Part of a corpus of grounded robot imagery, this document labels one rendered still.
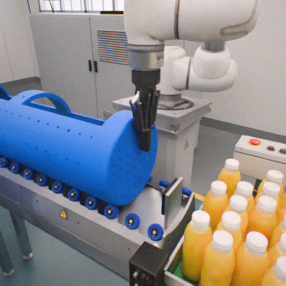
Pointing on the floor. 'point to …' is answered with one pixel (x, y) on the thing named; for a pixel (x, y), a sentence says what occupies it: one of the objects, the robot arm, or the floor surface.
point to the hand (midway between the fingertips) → (145, 139)
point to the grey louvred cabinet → (89, 61)
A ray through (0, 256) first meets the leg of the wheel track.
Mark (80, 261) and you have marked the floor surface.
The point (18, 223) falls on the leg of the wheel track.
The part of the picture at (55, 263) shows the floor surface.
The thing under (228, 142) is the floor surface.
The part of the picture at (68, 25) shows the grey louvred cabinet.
